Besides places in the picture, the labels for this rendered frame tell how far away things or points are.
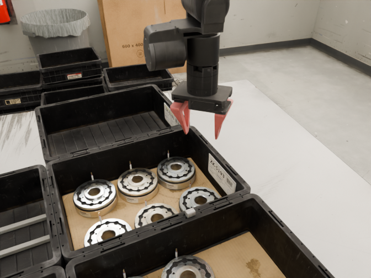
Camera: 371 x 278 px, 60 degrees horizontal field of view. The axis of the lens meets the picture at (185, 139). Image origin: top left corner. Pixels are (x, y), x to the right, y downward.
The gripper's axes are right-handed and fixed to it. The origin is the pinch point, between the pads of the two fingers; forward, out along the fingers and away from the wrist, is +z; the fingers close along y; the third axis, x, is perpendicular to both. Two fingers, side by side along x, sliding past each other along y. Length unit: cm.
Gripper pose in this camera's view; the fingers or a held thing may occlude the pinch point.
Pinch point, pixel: (201, 132)
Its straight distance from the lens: 64.7
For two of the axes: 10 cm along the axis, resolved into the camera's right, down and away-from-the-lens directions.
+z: 0.2, 8.4, 5.5
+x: 3.3, -5.2, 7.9
